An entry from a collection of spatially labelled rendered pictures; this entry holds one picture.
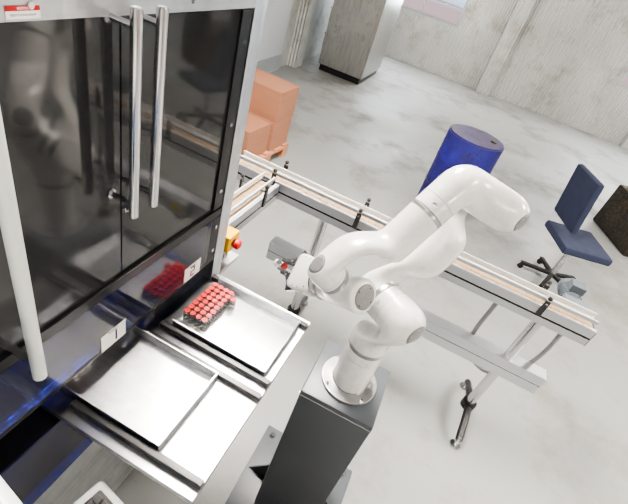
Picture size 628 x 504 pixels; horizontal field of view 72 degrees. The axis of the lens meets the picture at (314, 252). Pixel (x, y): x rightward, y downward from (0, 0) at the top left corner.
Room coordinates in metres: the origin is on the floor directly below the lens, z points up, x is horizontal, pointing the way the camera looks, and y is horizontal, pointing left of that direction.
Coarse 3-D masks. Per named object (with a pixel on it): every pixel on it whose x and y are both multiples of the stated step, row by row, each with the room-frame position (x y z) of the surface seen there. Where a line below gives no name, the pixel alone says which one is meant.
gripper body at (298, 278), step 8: (304, 256) 0.92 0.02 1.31; (296, 264) 0.91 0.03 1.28; (304, 264) 0.89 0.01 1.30; (296, 272) 0.88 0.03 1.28; (304, 272) 0.87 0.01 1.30; (288, 280) 0.88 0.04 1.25; (296, 280) 0.86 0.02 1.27; (304, 280) 0.85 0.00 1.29; (296, 288) 0.84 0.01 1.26; (304, 288) 0.83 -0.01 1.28; (312, 296) 0.83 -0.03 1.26
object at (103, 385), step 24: (144, 336) 0.82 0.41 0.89; (96, 360) 0.70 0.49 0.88; (120, 360) 0.73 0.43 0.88; (144, 360) 0.75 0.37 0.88; (168, 360) 0.78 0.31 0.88; (192, 360) 0.78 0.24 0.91; (72, 384) 0.61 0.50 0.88; (96, 384) 0.63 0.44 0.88; (120, 384) 0.66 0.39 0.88; (144, 384) 0.68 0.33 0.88; (168, 384) 0.70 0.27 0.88; (192, 384) 0.73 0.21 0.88; (96, 408) 0.56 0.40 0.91; (120, 408) 0.59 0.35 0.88; (144, 408) 0.61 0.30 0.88; (168, 408) 0.63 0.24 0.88; (192, 408) 0.65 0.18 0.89; (144, 432) 0.55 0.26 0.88; (168, 432) 0.56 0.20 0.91
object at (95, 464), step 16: (96, 448) 0.62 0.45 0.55; (80, 464) 0.56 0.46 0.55; (96, 464) 0.62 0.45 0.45; (112, 464) 0.68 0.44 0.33; (128, 464) 0.76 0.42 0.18; (64, 480) 0.51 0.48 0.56; (80, 480) 0.55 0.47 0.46; (96, 480) 0.61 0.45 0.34; (112, 480) 0.68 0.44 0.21; (48, 496) 0.45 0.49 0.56; (64, 496) 0.50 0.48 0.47; (80, 496) 0.55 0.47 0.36
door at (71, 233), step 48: (0, 48) 0.53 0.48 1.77; (48, 48) 0.60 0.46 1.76; (96, 48) 0.69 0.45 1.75; (0, 96) 0.52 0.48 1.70; (48, 96) 0.59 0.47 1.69; (96, 96) 0.69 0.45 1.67; (48, 144) 0.59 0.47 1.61; (96, 144) 0.68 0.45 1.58; (48, 192) 0.58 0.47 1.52; (96, 192) 0.68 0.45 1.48; (0, 240) 0.48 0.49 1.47; (48, 240) 0.56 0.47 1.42; (96, 240) 0.67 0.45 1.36; (0, 288) 0.47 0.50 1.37; (48, 288) 0.55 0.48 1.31; (96, 288) 0.66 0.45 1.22; (0, 336) 0.45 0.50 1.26
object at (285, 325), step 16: (240, 304) 1.09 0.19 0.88; (256, 304) 1.11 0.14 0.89; (224, 320) 1.00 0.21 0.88; (240, 320) 1.02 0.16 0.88; (256, 320) 1.04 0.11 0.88; (272, 320) 1.07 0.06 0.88; (288, 320) 1.08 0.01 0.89; (208, 336) 0.91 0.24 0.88; (224, 336) 0.93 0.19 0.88; (240, 336) 0.95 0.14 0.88; (256, 336) 0.97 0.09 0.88; (272, 336) 1.00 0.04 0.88; (288, 336) 1.02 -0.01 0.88; (224, 352) 0.86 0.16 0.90; (240, 352) 0.89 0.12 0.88; (256, 352) 0.91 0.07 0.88; (272, 352) 0.93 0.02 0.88; (256, 368) 0.83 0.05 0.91
